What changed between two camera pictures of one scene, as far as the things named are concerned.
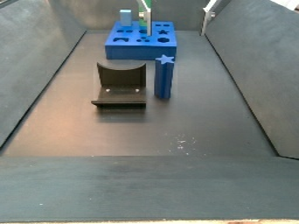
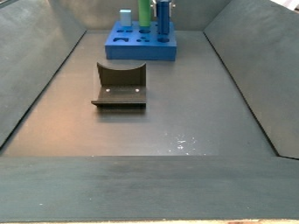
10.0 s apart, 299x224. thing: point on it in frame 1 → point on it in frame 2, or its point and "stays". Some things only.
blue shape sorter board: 129,43 stays
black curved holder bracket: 125,87 stays
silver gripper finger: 147,17 → 154,5
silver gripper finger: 208,10 → 173,4
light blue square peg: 126,17 stays
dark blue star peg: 164,76 → 164,17
